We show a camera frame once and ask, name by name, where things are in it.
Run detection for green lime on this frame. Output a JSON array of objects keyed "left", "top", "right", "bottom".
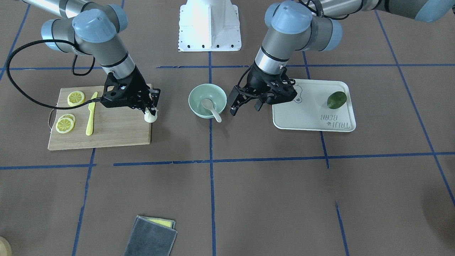
[{"left": 326, "top": 91, "right": 347, "bottom": 109}]

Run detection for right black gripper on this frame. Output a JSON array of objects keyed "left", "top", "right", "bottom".
[{"left": 106, "top": 68, "right": 161, "bottom": 117}]

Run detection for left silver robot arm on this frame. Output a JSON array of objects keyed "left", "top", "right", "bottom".
[{"left": 227, "top": 0, "right": 454, "bottom": 116}]

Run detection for lemon slice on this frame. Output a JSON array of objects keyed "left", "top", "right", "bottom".
[
  {"left": 67, "top": 91, "right": 86, "bottom": 107},
  {"left": 58, "top": 113, "right": 76, "bottom": 123},
  {"left": 55, "top": 118, "right": 75, "bottom": 133}
]

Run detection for black camera cable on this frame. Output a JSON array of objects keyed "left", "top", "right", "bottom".
[{"left": 6, "top": 39, "right": 107, "bottom": 109}]

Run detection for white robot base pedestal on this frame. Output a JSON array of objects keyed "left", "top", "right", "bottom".
[{"left": 178, "top": 0, "right": 242, "bottom": 52}]

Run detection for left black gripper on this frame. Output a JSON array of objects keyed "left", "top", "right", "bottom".
[{"left": 227, "top": 63, "right": 297, "bottom": 116}]

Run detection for middle lemon slice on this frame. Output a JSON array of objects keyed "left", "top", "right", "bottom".
[{"left": 58, "top": 113, "right": 76, "bottom": 123}]

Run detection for yellow plastic knife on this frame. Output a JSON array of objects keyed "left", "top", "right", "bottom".
[{"left": 85, "top": 92, "right": 98, "bottom": 136}]

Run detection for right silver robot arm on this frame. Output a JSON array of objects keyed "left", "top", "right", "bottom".
[{"left": 27, "top": 0, "right": 160, "bottom": 123}]

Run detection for bamboo cutting board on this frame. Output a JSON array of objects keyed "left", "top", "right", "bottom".
[{"left": 48, "top": 102, "right": 152, "bottom": 151}]

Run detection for lower lemon slice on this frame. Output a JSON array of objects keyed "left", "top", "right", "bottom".
[{"left": 55, "top": 118, "right": 75, "bottom": 133}]

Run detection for light green bowl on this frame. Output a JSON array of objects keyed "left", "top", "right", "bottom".
[{"left": 188, "top": 83, "right": 226, "bottom": 122}]

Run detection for white ceramic spoon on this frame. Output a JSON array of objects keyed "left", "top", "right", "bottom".
[{"left": 201, "top": 98, "right": 222, "bottom": 123}]

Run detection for upper lemon slice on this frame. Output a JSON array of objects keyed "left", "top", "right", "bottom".
[{"left": 67, "top": 91, "right": 86, "bottom": 107}]

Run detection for white rectangular tray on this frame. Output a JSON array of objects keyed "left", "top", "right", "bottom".
[{"left": 272, "top": 79, "right": 357, "bottom": 132}]

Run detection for grey and yellow cloth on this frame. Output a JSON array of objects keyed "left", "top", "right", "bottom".
[{"left": 124, "top": 215, "right": 177, "bottom": 256}]

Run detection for white steamed bun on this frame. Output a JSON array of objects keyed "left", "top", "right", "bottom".
[{"left": 144, "top": 110, "right": 158, "bottom": 123}]

